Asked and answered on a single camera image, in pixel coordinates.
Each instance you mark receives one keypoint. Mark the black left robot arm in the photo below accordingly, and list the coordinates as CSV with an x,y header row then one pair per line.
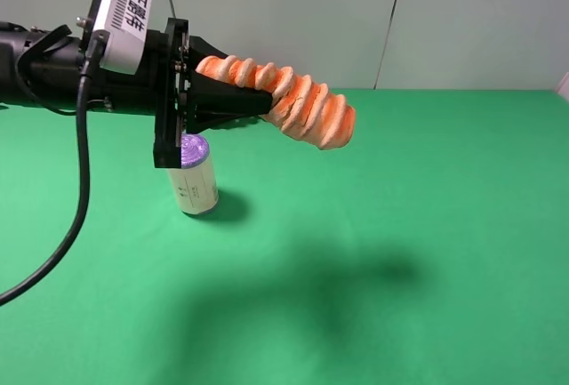
x,y
40,67

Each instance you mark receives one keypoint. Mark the green tablecloth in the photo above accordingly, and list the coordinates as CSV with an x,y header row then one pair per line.
x,y
433,249

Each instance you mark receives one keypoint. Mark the purple garbage bag roll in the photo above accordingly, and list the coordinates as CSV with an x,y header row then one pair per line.
x,y
194,184

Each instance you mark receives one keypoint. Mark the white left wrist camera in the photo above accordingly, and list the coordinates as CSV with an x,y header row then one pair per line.
x,y
126,22

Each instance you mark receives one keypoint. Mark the orange striped bread roll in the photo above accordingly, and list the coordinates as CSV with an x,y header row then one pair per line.
x,y
301,108

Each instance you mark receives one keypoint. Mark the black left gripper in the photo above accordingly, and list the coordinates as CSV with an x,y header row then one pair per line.
x,y
209,102

